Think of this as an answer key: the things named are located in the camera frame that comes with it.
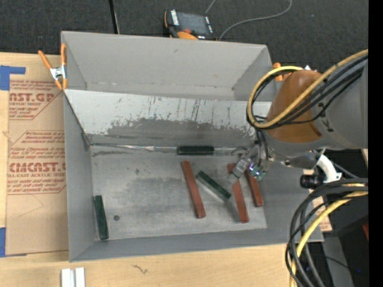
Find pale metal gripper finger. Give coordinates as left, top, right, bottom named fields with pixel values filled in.
left=226, top=157, right=251, bottom=187

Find red-brown flat block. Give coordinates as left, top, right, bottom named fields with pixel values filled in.
left=243, top=169, right=265, bottom=208
left=226, top=163, right=250, bottom=224
left=180, top=160, right=207, bottom=219

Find dark green flat block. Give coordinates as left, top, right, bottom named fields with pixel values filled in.
left=194, top=170, right=232, bottom=203
left=176, top=145, right=216, bottom=156
left=93, top=194, right=110, bottom=241

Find grey metal bin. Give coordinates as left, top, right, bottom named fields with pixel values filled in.
left=60, top=30, right=324, bottom=263

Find brown cardboard board red print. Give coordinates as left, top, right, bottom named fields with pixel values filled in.
left=0, top=51, right=70, bottom=257

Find black cylinder on white bracket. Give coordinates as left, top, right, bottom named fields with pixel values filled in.
left=299, top=154, right=342, bottom=190

